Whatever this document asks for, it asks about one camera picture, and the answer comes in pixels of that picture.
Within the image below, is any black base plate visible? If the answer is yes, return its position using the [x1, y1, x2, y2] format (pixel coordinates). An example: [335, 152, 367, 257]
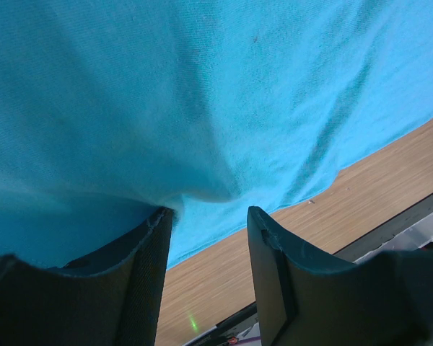
[191, 193, 433, 345]

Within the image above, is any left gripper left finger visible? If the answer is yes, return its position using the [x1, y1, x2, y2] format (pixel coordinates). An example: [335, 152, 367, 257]
[0, 208, 173, 345]

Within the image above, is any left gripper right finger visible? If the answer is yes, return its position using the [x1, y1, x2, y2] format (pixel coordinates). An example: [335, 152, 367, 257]
[247, 207, 433, 345]

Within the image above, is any cyan t shirt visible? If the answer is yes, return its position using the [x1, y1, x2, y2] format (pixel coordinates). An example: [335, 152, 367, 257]
[0, 1, 433, 267]

